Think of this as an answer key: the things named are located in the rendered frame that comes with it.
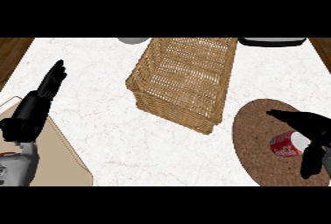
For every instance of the grey round object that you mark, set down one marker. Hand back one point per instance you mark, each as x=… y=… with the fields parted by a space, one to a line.
x=134 y=40

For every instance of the red soda can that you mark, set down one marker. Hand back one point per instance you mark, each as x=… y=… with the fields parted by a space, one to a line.
x=286 y=146

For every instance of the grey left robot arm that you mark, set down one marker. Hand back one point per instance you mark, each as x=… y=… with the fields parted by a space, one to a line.
x=17 y=166

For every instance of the beige cutting board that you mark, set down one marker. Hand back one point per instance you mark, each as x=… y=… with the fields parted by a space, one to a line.
x=60 y=157

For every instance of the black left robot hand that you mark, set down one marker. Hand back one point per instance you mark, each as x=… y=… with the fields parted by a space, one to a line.
x=30 y=112

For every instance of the brown round woven placemat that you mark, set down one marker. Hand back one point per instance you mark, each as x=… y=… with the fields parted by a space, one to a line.
x=264 y=145

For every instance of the tan wicker basket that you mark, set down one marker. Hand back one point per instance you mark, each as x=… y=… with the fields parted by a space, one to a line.
x=188 y=80

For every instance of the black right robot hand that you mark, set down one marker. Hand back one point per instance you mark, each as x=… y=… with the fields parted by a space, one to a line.
x=311 y=125

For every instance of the black and white appliance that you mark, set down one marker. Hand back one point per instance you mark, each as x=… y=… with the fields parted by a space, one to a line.
x=272 y=41

